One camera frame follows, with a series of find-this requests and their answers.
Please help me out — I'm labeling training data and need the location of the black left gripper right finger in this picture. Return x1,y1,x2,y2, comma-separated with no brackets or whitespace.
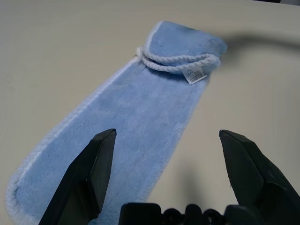
218,129,300,225

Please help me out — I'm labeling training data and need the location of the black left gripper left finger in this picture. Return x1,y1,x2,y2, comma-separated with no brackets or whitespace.
38,128,117,225

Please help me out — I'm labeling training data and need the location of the light blue towel white trim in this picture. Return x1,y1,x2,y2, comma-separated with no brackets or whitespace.
4,20,228,225

